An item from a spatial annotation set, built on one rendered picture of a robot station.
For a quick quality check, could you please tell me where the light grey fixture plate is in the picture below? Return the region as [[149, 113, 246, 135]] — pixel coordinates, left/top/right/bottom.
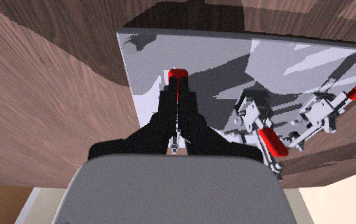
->
[[117, 27, 356, 146]]

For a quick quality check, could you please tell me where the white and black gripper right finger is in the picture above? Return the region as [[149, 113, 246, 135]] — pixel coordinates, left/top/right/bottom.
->
[[178, 77, 264, 163]]

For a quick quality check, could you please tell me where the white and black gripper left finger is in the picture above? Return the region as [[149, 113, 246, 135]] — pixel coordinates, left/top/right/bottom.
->
[[87, 76, 178, 161]]

